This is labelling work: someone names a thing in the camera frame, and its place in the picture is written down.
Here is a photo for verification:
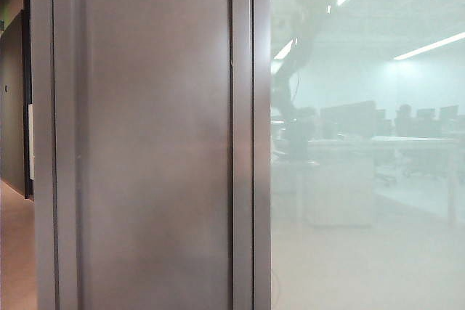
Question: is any frosted glass pane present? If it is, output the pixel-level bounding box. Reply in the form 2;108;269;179
270;0;465;310

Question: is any white paper sheet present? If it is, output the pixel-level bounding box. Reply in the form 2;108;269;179
28;103;35;181

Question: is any dark corridor door frame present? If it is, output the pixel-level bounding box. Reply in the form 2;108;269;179
20;0;36;201

